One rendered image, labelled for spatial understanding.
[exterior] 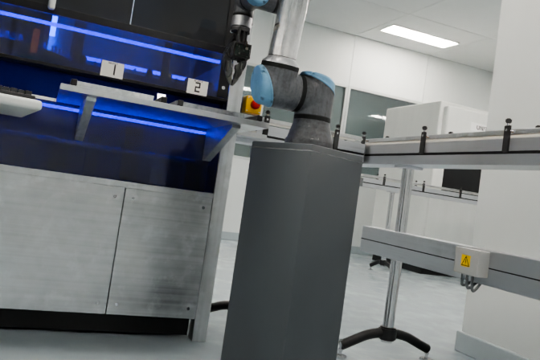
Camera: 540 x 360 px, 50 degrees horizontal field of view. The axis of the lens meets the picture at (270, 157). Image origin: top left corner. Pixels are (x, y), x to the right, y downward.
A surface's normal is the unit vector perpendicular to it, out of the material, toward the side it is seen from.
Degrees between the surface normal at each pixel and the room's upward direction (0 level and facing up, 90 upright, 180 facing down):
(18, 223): 90
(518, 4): 90
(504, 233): 90
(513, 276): 90
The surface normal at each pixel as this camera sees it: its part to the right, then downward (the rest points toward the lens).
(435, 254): -0.92, -0.15
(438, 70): 0.37, 0.00
